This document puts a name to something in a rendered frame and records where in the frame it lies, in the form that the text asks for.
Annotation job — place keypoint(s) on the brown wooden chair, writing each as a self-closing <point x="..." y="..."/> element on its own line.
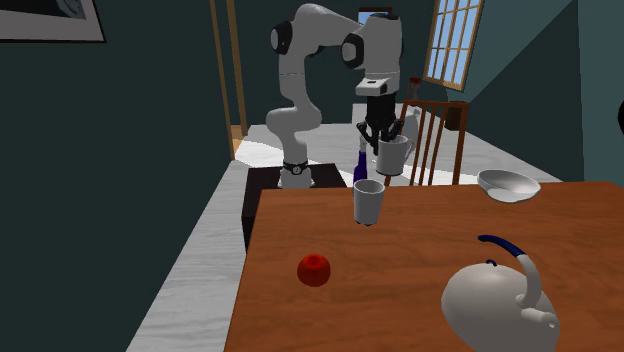
<point x="461" y="141"/>

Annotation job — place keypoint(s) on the red apple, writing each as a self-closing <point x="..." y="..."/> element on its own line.
<point x="314" y="270"/>

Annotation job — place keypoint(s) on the white bowl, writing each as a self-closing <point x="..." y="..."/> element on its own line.
<point x="509" y="185"/>

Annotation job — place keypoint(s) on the framed wall picture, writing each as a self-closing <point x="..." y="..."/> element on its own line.
<point x="44" y="27"/>

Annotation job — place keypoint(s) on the white cup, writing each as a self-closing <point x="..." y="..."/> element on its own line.
<point x="368" y="202"/>

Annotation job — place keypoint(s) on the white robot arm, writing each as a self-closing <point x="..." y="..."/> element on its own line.
<point x="292" y="92"/>

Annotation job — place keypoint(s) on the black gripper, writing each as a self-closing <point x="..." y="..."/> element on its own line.
<point x="380" y="111"/>

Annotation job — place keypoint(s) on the red-brown jar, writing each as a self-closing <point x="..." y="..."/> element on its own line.
<point x="415" y="88"/>

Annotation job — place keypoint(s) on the white vase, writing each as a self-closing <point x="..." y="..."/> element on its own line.
<point x="412" y="128"/>

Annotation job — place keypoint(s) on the dark robot stand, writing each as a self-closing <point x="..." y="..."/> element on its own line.
<point x="253" y="195"/>

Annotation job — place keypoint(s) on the blue bottle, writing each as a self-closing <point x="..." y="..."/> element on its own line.
<point x="360" y="170"/>

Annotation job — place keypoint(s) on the wooden door frame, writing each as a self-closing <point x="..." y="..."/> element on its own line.
<point x="234" y="73"/>

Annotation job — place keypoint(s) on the dark brown box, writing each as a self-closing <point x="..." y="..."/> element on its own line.
<point x="452" y="117"/>

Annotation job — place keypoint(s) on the window with wooden frame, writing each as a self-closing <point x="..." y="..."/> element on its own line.
<point x="453" y="44"/>

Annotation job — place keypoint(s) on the brown wooden table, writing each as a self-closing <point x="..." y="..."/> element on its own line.
<point x="400" y="273"/>

